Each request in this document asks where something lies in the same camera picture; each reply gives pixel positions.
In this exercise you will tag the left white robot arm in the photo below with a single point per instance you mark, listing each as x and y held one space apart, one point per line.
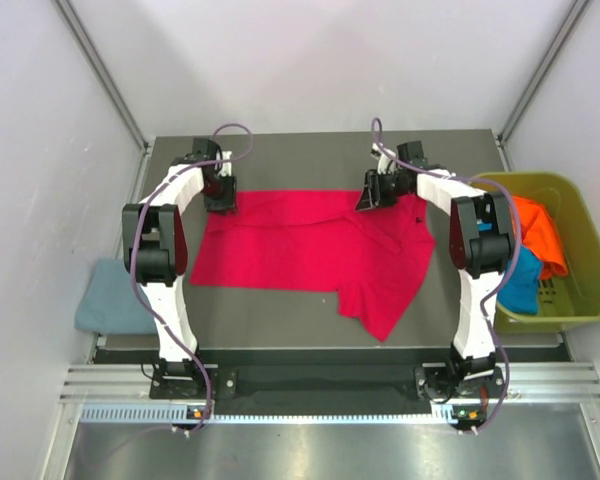
155 255

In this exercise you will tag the right aluminium corner post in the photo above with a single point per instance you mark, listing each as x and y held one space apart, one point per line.
558 41

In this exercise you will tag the aluminium frame rail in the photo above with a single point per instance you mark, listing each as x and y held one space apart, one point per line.
544 382

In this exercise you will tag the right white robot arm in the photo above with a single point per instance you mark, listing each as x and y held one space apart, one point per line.
482 246

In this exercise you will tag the orange t shirt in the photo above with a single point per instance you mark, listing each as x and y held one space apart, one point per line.
540 236

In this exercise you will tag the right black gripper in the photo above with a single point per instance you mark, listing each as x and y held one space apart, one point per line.
371 196

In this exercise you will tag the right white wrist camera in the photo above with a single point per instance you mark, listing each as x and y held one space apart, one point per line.
385 165

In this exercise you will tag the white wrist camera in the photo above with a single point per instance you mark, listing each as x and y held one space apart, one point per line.
385 165
224 166

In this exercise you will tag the magenta t shirt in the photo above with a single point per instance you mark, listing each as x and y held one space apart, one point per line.
316 241

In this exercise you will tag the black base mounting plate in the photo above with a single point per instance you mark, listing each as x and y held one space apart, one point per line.
333 382

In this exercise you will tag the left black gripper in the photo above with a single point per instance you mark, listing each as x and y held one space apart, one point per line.
228 201

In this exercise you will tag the blue t shirt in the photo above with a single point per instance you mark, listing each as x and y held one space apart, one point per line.
519 294

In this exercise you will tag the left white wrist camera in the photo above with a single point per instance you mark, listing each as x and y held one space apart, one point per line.
224 166

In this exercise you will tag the left aluminium corner post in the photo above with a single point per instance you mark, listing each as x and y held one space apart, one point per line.
86 45

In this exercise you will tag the folded grey-blue t shirt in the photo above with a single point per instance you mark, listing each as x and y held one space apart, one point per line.
109 305

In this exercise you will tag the olive green plastic bin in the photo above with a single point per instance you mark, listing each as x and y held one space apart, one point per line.
565 302

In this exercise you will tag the aluminium corner post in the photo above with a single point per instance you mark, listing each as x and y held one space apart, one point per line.
86 45
558 41

